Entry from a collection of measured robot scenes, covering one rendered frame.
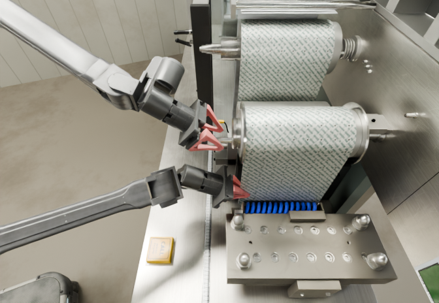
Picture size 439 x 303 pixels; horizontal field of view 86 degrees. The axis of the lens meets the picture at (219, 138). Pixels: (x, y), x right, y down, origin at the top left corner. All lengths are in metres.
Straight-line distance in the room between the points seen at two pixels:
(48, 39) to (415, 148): 0.76
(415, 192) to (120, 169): 1.98
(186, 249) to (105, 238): 1.18
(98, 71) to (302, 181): 0.53
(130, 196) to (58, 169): 1.92
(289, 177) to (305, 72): 0.29
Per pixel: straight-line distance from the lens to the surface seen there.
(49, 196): 2.30
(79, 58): 0.56
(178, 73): 0.53
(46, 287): 1.69
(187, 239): 0.81
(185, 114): 0.50
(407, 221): 0.64
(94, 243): 1.94
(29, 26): 0.64
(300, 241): 0.69
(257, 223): 0.69
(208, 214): 0.83
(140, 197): 0.55
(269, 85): 0.70
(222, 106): 1.18
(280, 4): 0.68
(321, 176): 0.65
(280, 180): 0.63
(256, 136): 0.51
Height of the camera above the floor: 1.66
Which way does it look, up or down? 48 degrees down
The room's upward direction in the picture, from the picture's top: straight up
